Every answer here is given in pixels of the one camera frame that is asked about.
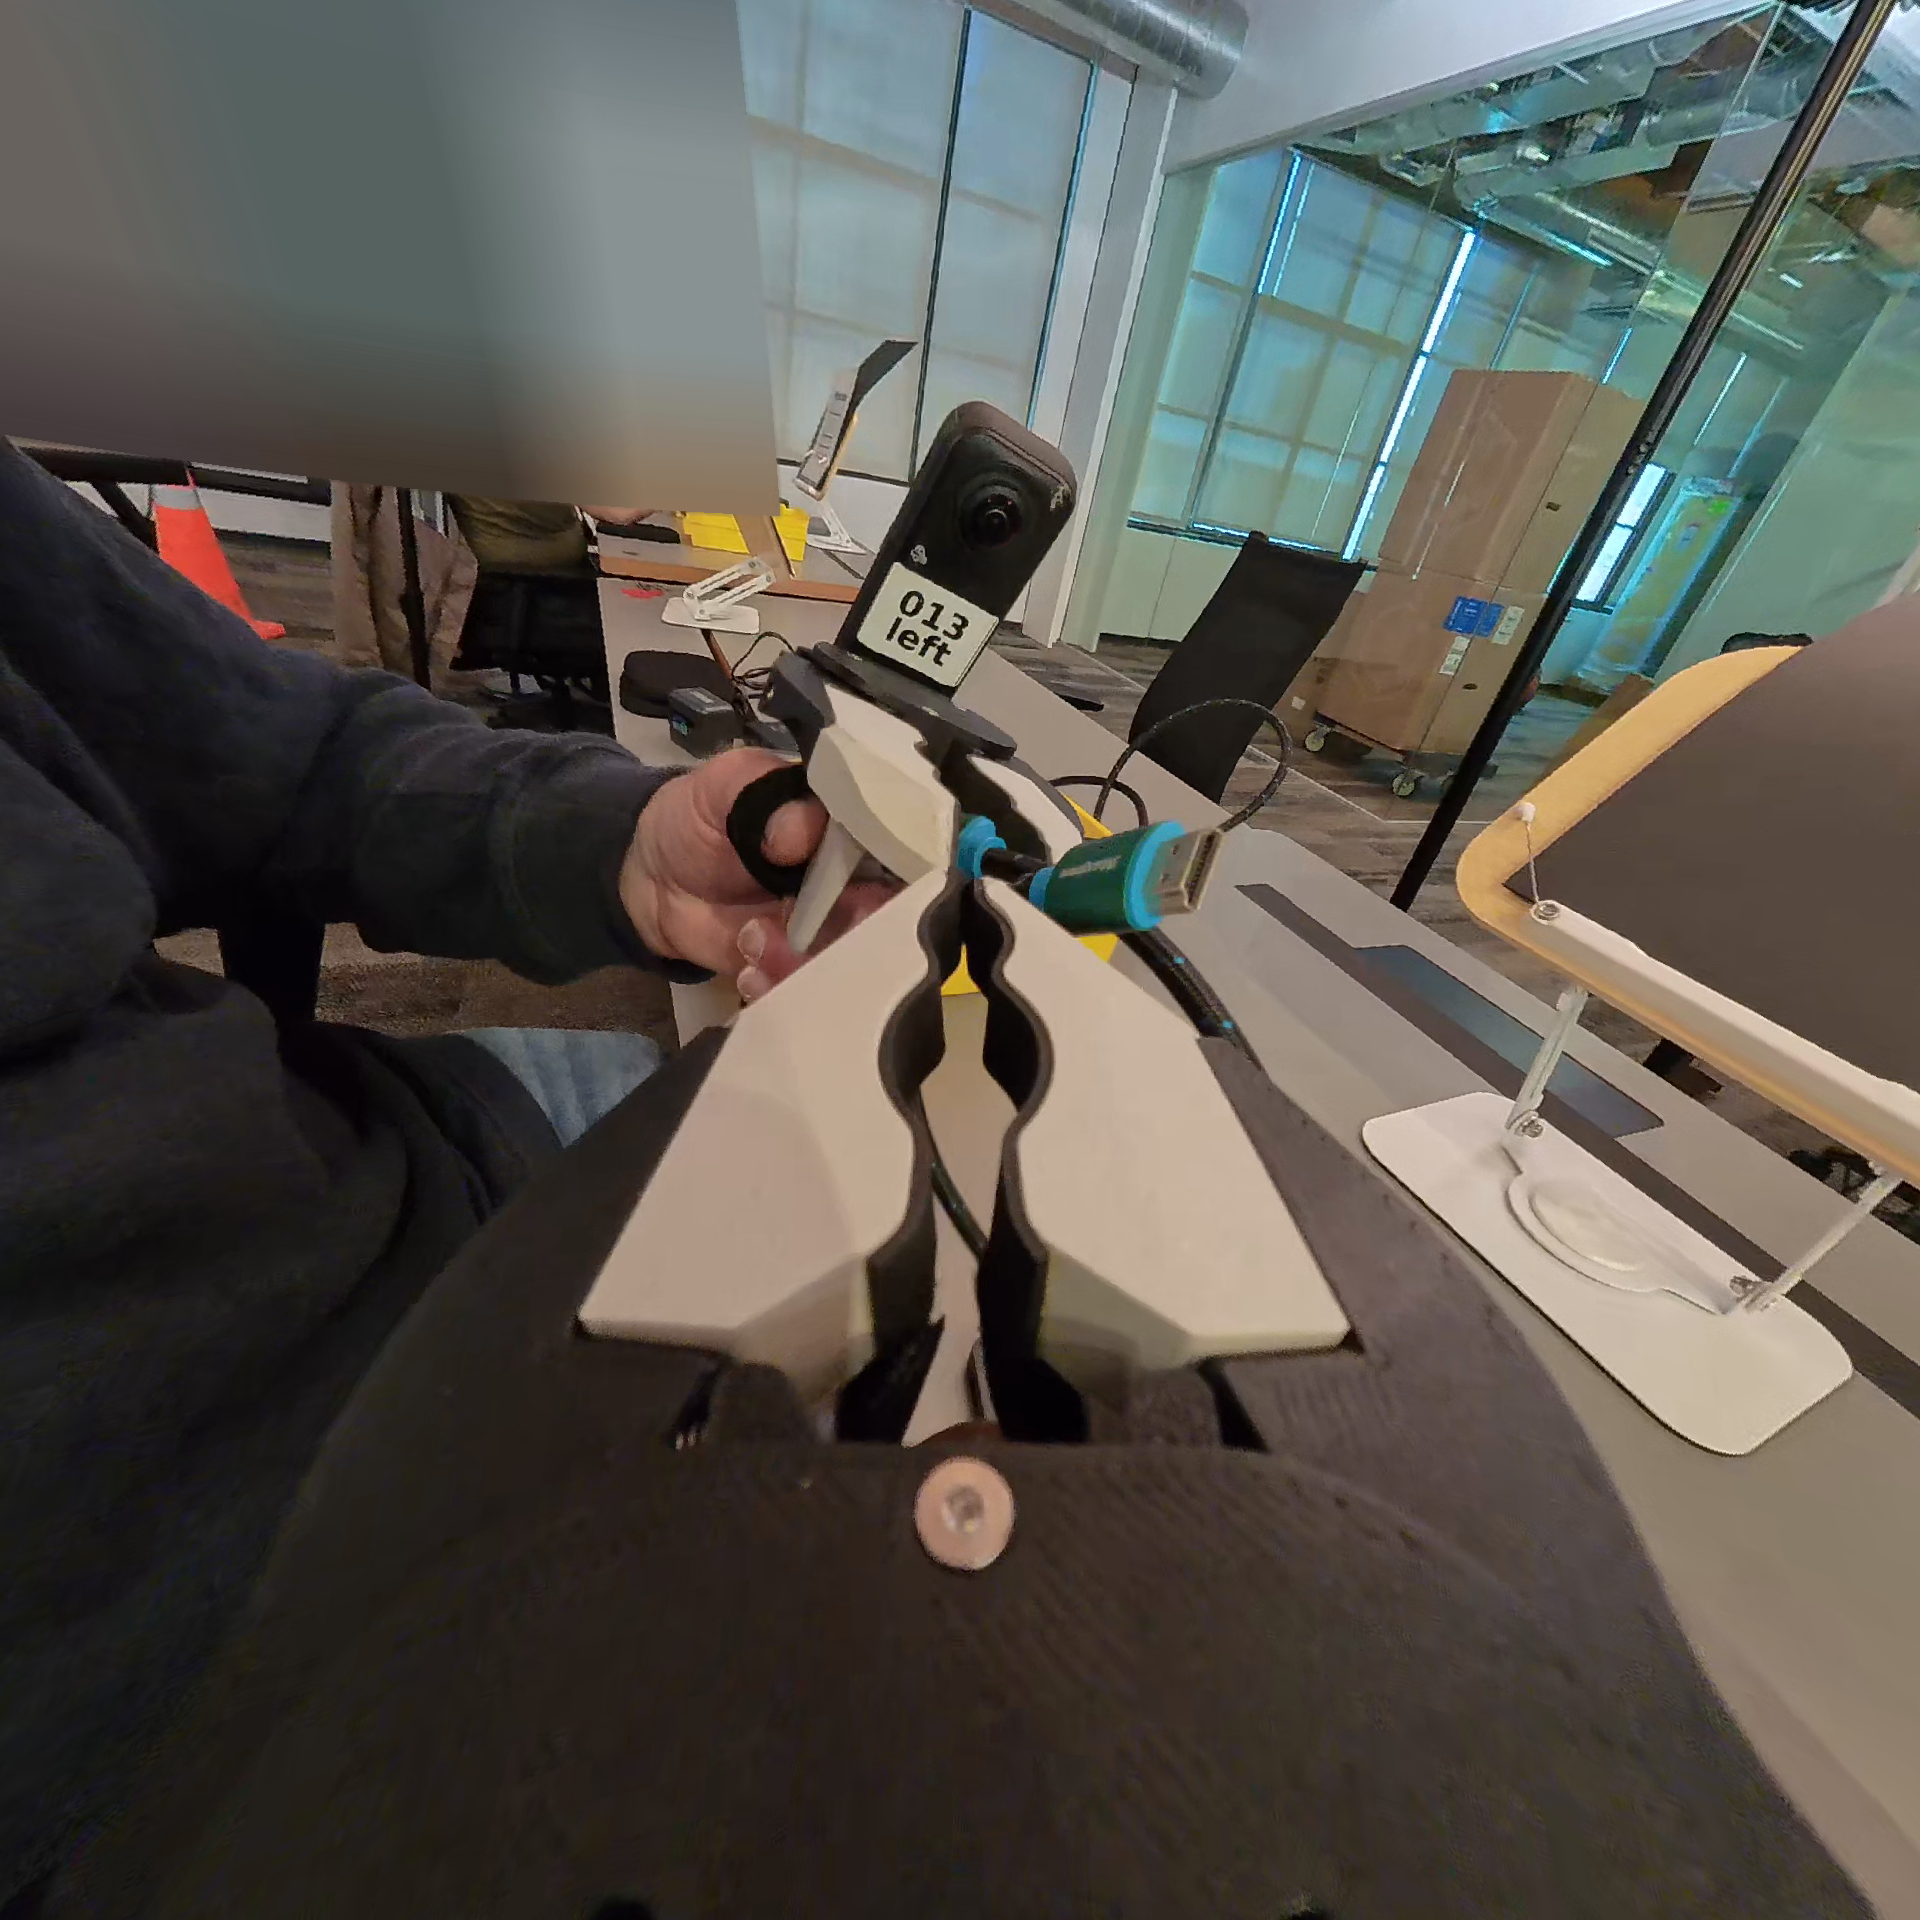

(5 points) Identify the person's black top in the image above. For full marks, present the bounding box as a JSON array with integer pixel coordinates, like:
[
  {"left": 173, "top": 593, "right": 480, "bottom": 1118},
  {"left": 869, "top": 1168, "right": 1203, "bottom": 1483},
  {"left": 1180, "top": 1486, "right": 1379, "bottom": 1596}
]
[{"left": 0, "top": 901, "right": 570, "bottom": 1920}]

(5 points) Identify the cart with cardboard boxes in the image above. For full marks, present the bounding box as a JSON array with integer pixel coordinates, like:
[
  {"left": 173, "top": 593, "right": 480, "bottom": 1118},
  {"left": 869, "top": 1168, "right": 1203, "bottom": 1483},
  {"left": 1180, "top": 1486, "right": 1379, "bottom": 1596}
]
[{"left": 1312, "top": 367, "right": 1638, "bottom": 797}]

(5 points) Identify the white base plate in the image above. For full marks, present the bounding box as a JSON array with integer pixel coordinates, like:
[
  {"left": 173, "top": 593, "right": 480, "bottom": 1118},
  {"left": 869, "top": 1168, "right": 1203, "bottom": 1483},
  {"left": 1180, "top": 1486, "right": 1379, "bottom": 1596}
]
[{"left": 1366, "top": 1088, "right": 1853, "bottom": 1458}]

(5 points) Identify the black braided hdmi cable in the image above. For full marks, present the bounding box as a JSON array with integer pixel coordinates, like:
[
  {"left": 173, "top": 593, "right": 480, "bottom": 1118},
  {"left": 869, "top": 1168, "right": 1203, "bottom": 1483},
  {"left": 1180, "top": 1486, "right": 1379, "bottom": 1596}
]
[
  {"left": 1046, "top": 697, "right": 1298, "bottom": 850},
  {"left": 908, "top": 806, "right": 1236, "bottom": 1278}
]

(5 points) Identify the black office chair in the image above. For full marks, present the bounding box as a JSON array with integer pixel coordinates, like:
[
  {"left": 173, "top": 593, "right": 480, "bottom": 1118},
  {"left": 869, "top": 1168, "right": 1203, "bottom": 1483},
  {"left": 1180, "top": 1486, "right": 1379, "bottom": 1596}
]
[{"left": 1126, "top": 536, "right": 1366, "bottom": 806}]

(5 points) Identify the yellow plastic bin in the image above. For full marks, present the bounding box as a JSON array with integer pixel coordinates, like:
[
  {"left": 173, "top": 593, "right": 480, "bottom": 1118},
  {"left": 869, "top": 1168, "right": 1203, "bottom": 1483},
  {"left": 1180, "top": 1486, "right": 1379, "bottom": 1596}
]
[{"left": 936, "top": 797, "right": 1126, "bottom": 1000}]

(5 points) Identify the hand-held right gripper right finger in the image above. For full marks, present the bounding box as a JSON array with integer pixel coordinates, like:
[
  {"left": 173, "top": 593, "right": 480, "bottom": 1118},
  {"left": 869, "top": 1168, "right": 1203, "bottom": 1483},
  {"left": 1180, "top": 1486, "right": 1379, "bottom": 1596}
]
[{"left": 959, "top": 873, "right": 1358, "bottom": 1377}]

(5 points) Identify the white stand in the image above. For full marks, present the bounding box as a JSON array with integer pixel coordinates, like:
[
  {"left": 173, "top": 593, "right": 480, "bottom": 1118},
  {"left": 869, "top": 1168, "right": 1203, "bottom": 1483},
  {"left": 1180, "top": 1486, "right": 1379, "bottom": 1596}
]
[{"left": 660, "top": 560, "right": 778, "bottom": 633}]

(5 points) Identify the wooden rimmed black panel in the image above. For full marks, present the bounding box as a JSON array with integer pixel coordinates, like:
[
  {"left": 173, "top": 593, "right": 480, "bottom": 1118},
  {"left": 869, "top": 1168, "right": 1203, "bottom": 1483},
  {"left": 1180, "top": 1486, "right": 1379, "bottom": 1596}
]
[{"left": 1460, "top": 596, "right": 1920, "bottom": 1186}]

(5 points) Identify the orange traffic cone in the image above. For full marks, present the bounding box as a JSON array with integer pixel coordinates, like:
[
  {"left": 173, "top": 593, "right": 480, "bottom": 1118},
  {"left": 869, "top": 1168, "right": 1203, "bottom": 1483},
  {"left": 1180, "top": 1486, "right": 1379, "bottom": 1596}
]
[{"left": 150, "top": 480, "right": 285, "bottom": 641}]

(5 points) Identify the person's left forearm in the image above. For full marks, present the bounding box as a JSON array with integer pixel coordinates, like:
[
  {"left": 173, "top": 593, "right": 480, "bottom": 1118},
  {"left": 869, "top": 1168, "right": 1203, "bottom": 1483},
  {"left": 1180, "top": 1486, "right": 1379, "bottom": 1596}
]
[{"left": 0, "top": 438, "right": 698, "bottom": 991}]

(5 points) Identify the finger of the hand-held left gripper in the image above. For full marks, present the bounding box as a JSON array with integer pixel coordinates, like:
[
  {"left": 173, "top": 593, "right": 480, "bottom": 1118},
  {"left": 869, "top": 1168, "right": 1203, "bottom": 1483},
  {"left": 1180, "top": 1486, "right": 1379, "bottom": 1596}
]
[{"left": 779, "top": 710, "right": 968, "bottom": 963}]

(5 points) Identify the black stand pole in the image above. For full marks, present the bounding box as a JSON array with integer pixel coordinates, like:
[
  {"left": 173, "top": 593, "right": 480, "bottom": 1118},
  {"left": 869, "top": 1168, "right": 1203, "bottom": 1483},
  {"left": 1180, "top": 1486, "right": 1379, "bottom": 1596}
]
[{"left": 1388, "top": 0, "right": 1898, "bottom": 913}]

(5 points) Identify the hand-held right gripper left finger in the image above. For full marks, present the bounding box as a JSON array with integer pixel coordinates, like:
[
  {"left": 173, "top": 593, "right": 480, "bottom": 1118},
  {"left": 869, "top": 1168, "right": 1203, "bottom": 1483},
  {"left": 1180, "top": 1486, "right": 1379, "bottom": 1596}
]
[{"left": 573, "top": 873, "right": 962, "bottom": 1371}]

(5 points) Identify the black desktop device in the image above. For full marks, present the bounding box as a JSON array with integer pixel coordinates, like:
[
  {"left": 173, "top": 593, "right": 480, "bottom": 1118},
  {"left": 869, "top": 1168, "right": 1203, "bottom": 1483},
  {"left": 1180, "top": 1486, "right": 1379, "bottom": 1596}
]
[{"left": 618, "top": 647, "right": 789, "bottom": 757}]

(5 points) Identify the white bracket bar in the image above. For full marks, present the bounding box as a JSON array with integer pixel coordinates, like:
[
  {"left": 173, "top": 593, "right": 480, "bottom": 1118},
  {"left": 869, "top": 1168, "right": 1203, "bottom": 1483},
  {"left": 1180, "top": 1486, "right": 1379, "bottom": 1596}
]
[{"left": 1499, "top": 901, "right": 1920, "bottom": 1173}]

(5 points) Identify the person's left hand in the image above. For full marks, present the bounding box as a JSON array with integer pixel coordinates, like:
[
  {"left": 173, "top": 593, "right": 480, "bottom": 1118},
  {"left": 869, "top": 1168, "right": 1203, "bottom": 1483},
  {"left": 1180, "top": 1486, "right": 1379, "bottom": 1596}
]
[{"left": 622, "top": 751, "right": 902, "bottom": 1000}]

